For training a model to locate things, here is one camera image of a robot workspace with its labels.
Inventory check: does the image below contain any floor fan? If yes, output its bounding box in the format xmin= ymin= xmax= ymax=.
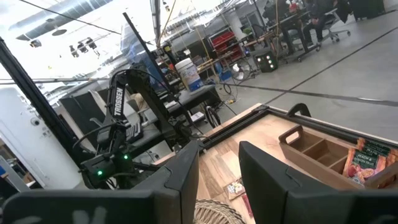
xmin=230 ymin=59 xmax=253 ymax=82

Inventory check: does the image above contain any black rig frame strut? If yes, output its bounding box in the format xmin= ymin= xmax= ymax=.
xmin=122 ymin=11 xmax=175 ymax=94
xmin=0 ymin=36 xmax=80 ymax=156

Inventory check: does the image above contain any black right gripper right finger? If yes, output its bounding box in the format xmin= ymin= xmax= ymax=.
xmin=238 ymin=141 xmax=368 ymax=224

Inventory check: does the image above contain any red parts shelf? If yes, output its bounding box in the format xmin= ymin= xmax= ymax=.
xmin=208 ymin=30 xmax=244 ymax=65

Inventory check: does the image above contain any person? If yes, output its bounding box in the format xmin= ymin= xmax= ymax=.
xmin=301 ymin=0 xmax=345 ymax=47

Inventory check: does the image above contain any large white cabinet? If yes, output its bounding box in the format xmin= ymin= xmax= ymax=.
xmin=0 ymin=86 xmax=83 ymax=191

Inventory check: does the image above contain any black table frame rail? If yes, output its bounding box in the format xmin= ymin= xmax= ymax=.
xmin=200 ymin=103 xmax=398 ymax=151

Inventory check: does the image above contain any round woven straw mat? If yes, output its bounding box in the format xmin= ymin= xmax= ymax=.
xmin=193 ymin=198 xmax=247 ymax=224

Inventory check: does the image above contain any red strawberry tea packet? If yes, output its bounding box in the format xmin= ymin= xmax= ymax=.
xmin=241 ymin=194 xmax=254 ymax=218

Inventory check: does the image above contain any office chair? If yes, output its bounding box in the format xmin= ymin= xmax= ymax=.
xmin=315 ymin=7 xmax=352 ymax=46

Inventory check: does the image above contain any wooden tea organizer box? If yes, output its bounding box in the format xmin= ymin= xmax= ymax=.
xmin=278 ymin=124 xmax=398 ymax=190

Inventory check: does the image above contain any beige vanilla tea packet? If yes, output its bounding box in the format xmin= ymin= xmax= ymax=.
xmin=223 ymin=179 xmax=247 ymax=201

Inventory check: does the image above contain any black clamp handle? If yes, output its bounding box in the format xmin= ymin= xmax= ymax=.
xmin=285 ymin=102 xmax=312 ymax=118

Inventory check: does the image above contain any orange peach tea packet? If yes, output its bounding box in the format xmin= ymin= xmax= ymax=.
xmin=341 ymin=147 xmax=389 ymax=188
xmin=356 ymin=137 xmax=398 ymax=169

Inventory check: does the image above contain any black box with lights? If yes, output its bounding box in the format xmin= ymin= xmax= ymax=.
xmin=254 ymin=49 xmax=280 ymax=74

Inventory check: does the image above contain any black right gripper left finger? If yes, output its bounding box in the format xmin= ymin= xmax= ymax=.
xmin=133 ymin=139 xmax=200 ymax=224

